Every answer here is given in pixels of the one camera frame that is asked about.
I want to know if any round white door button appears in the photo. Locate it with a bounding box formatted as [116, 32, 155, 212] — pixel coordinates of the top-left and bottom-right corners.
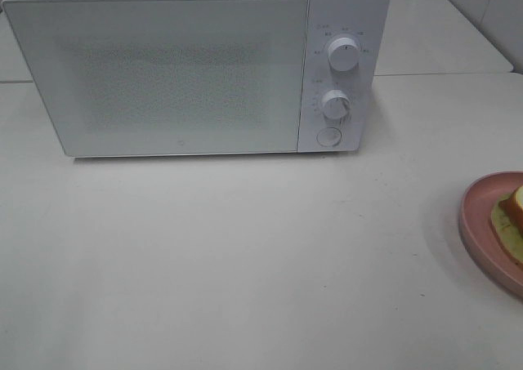
[316, 127, 342, 148]

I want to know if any white microwave door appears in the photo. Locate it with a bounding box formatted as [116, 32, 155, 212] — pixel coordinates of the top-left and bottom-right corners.
[6, 0, 308, 157]

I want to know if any pink round plate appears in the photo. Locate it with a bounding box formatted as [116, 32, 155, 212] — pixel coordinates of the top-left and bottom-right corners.
[458, 172, 522, 297]

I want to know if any sandwich with white bread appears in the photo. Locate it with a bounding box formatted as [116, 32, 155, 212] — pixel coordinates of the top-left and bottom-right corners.
[490, 186, 522, 267]

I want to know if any lower white microwave knob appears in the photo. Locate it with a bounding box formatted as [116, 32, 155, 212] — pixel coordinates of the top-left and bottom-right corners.
[320, 90, 351, 120]

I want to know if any white microwave knob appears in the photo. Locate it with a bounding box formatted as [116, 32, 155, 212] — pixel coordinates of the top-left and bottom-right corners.
[327, 35, 360, 72]
[320, 90, 351, 120]

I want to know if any white microwave oven body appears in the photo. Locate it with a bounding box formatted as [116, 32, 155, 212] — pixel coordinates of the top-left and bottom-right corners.
[2, 0, 389, 154]

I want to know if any upper white microwave knob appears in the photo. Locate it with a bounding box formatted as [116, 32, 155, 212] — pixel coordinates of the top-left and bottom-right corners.
[327, 35, 360, 72]

